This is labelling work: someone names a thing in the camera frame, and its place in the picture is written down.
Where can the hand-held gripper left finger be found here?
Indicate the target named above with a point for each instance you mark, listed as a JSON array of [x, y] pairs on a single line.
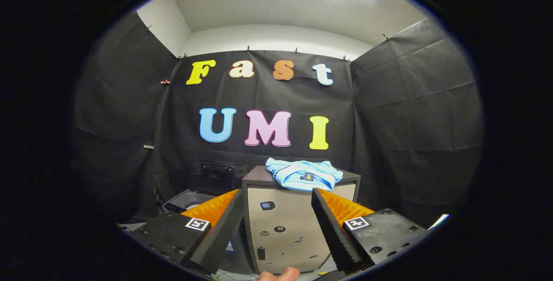
[[224, 233]]

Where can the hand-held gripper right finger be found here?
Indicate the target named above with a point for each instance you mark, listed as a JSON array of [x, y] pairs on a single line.
[[330, 233]]

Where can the dark washing machine lid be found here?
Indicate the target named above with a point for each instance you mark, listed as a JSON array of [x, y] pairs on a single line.
[[218, 177]]

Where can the light blue shirt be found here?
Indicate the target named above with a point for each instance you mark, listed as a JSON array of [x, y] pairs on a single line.
[[298, 173]]

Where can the beige cabinet with dark top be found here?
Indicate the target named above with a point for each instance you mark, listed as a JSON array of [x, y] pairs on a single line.
[[285, 212]]

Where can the white printed sheet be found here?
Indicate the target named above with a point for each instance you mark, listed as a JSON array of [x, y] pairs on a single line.
[[438, 221]]

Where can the black backdrop cloth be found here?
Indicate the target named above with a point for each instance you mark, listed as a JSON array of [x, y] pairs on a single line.
[[389, 121]]

